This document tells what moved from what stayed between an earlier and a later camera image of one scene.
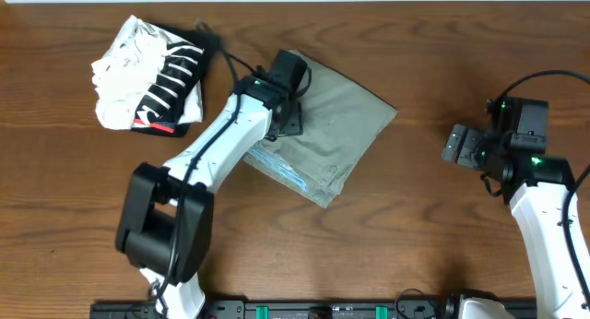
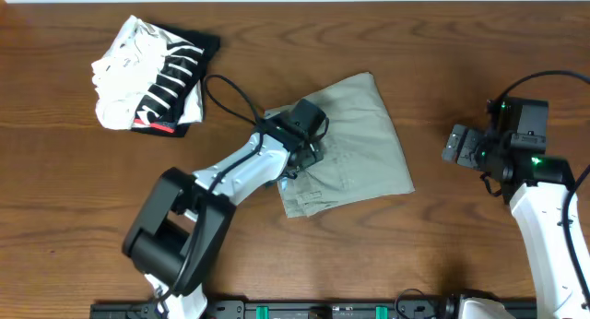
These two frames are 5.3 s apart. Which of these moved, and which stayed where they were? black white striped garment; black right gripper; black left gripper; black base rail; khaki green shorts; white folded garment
Moved: black left gripper; khaki green shorts
Stayed: black white striped garment; white folded garment; black base rail; black right gripper
